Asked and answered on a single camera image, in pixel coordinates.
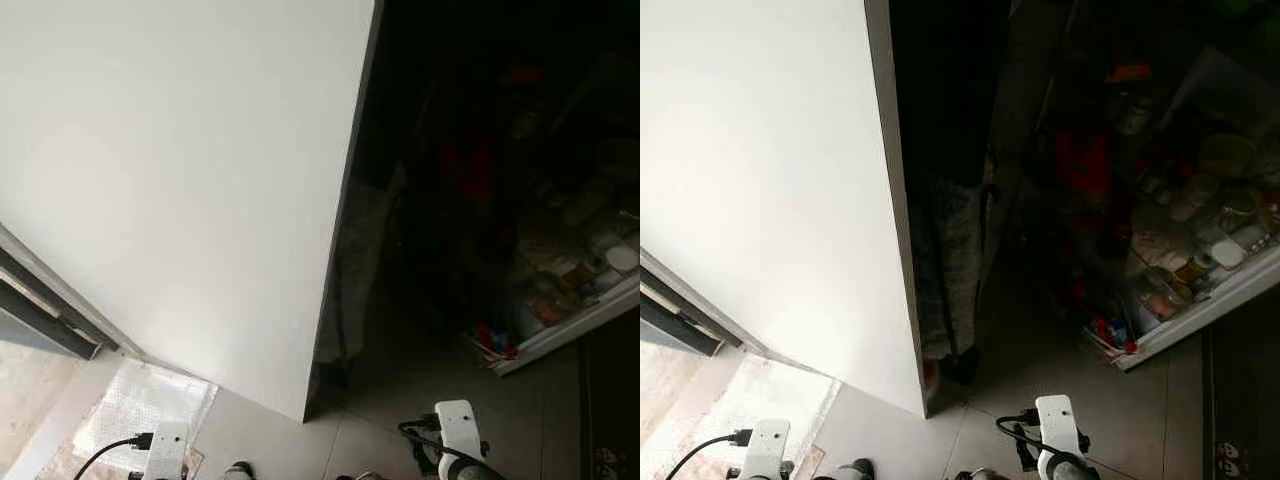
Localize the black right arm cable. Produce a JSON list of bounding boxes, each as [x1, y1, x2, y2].
[[995, 408, 1091, 471], [397, 416, 476, 471]]

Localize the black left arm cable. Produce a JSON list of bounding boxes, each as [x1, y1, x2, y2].
[[72, 431, 154, 480], [664, 428, 753, 480]]

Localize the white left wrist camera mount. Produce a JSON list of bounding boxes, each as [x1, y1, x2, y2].
[[740, 417, 792, 480], [145, 420, 192, 480]]

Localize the dark patterned doormat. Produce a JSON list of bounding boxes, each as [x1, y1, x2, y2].
[[578, 320, 640, 480], [1200, 318, 1280, 480]]

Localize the white fridge door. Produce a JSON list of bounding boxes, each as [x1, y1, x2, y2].
[[488, 268, 640, 377], [1083, 255, 1280, 373]]

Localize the grey sliding door frame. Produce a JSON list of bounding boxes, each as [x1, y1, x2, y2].
[[640, 248, 769, 358], [0, 224, 123, 361]]

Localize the white bubble wrap sheet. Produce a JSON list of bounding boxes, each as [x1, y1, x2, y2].
[[700, 352, 843, 471], [70, 357, 220, 473]]

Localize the red cardboard box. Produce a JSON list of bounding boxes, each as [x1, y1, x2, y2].
[[1088, 313, 1142, 355], [474, 322, 522, 361]]

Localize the person's patterned trouser leg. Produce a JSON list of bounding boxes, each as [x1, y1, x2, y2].
[[912, 168, 1003, 389]]

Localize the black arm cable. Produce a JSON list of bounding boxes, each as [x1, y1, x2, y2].
[[995, 408, 1091, 471], [397, 416, 476, 471], [72, 431, 154, 480], [664, 428, 753, 480]]

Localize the white fridge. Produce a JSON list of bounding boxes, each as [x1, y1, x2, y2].
[[0, 0, 387, 423], [640, 0, 928, 419]]

